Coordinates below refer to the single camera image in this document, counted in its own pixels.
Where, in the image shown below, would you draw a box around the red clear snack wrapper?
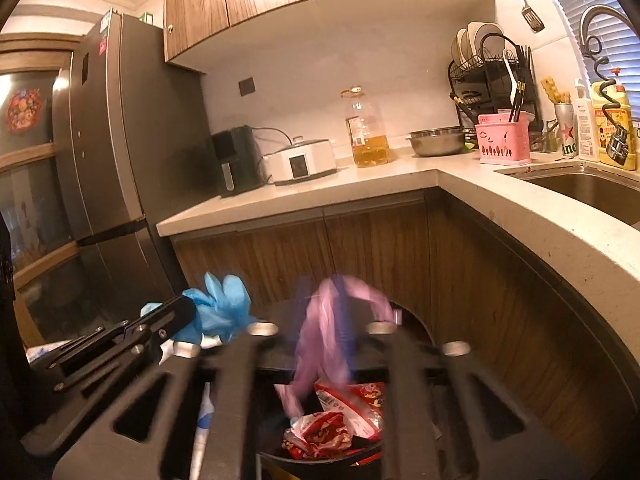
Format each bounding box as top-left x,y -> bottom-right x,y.
281,411 -> 352,460

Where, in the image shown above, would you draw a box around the red white snack bag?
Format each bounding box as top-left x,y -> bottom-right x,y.
314,382 -> 385,441

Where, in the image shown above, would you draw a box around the black round trash bin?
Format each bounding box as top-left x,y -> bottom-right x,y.
247,296 -> 442,479

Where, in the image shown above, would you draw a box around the chrome kitchen faucet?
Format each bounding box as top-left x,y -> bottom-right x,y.
578,3 -> 640,162

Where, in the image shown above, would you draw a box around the wooden glass door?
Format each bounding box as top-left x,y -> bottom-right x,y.
1,32 -> 86,347

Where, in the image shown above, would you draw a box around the floral blue white tablecloth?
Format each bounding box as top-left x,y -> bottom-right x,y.
22,346 -> 213,479

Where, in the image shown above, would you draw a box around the dark steel refrigerator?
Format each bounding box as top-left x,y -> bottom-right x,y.
52,11 -> 217,322

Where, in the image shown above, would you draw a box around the red floral door decoration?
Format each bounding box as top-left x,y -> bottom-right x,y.
6,88 -> 43,133

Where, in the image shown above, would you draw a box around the black air fryer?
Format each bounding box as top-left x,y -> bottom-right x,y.
212,125 -> 264,197

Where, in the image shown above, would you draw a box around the white slow cooker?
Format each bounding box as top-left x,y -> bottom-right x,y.
265,139 -> 337,186

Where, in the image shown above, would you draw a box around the wooden lower cabinets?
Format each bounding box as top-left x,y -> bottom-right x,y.
171,188 -> 639,479

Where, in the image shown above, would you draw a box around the cooking oil bottle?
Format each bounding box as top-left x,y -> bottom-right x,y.
341,86 -> 392,168

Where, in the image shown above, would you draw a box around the stainless steel bowl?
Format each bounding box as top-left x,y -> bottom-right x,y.
408,126 -> 466,157

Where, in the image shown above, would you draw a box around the pink utensil holder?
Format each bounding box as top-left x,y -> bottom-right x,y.
475,113 -> 530,166

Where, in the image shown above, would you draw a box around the black dish rack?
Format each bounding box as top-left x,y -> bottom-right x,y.
447,22 -> 542,132

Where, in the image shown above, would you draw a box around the white plastic bottle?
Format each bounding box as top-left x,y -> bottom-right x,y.
574,79 -> 599,162

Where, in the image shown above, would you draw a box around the steel sink basin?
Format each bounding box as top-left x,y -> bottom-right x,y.
501,165 -> 640,230

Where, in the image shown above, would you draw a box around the hanging metal spatula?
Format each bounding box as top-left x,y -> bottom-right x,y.
521,0 -> 546,34

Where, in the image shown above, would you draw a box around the yellow detergent bottle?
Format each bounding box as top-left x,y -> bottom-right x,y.
591,67 -> 638,171

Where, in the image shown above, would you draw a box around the window blinds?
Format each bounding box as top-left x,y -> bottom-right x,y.
558,0 -> 639,119

